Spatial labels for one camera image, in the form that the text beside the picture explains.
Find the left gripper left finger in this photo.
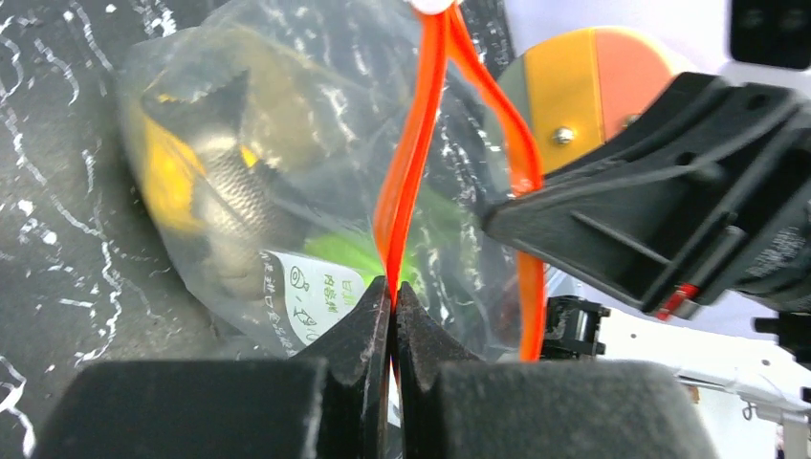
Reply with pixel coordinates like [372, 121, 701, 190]
[34, 277, 390, 458]

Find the clear zip top bag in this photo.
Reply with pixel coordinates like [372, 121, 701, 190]
[118, 1, 548, 360]

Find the grey toy fish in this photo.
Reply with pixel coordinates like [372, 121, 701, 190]
[142, 71, 307, 301]

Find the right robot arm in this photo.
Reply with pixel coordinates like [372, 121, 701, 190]
[484, 1, 810, 458]

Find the green round fruit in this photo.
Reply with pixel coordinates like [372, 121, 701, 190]
[303, 187, 465, 295]

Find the white cylinder orange lid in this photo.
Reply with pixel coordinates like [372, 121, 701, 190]
[493, 25, 811, 175]

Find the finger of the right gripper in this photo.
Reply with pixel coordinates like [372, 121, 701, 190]
[482, 73, 810, 314]

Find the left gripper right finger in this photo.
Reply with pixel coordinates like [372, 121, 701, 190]
[393, 284, 716, 458]

